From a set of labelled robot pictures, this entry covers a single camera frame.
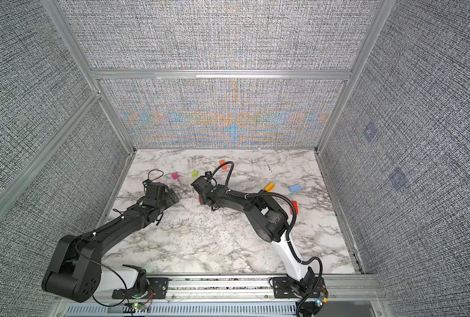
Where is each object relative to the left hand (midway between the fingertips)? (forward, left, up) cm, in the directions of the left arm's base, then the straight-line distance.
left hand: (168, 197), depth 91 cm
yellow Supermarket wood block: (+8, -49, -6) cm, 50 cm away
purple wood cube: (+18, +1, -6) cm, 18 cm away
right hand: (+4, -18, -5) cm, 19 cm away
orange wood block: (+27, -26, -6) cm, 38 cm away
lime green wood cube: (+18, -10, -6) cm, 22 cm away
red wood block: (-7, -60, -4) cm, 60 cm away
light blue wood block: (+6, -63, -6) cm, 64 cm away
